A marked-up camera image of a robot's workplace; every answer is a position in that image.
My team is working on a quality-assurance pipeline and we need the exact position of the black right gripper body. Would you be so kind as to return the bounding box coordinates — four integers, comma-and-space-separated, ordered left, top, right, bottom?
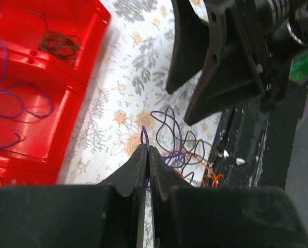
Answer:
236, 1, 308, 107

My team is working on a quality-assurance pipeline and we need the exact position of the red three-compartment tray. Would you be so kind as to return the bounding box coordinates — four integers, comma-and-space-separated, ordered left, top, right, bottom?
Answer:
0, 1, 111, 187

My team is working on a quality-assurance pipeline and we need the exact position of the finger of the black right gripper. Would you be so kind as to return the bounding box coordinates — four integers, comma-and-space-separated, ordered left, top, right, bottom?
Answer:
166, 0, 209, 94
184, 1, 264, 126

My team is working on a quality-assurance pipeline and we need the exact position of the brown cable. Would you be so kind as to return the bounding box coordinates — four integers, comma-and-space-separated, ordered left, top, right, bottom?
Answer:
27, 10, 218, 184

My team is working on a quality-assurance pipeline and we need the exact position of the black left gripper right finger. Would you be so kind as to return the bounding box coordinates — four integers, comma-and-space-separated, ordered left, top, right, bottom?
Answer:
150, 147, 308, 247

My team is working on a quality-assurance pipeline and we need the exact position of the orange cable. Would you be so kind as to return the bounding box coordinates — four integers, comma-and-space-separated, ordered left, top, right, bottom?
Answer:
166, 149, 226, 188

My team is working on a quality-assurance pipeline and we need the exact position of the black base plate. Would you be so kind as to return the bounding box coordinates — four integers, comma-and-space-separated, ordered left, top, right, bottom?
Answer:
210, 88, 308, 188

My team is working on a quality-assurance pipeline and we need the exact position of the purple cable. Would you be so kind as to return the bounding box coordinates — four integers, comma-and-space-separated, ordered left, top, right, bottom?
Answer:
0, 36, 188, 192

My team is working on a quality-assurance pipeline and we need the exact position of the floral patterned table mat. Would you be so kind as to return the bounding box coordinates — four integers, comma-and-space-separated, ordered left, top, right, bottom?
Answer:
55, 0, 237, 248

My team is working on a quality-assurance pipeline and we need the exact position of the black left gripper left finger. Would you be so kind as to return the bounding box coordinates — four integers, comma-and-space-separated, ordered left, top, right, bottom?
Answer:
0, 145, 147, 247

